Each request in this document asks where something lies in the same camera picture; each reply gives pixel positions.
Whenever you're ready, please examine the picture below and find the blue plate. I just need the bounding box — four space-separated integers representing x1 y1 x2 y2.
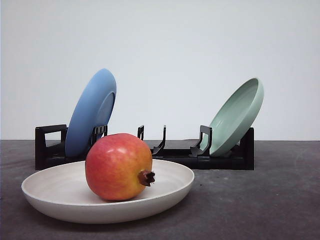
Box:
65 68 117 158

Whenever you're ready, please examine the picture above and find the white plate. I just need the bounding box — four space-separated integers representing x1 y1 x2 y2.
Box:
21 159 195 224

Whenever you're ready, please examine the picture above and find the mint green plate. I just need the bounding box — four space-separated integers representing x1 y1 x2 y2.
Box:
200 77 265 157

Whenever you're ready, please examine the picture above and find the red yellow pomegranate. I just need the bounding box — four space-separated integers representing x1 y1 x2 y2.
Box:
85 133 156 201

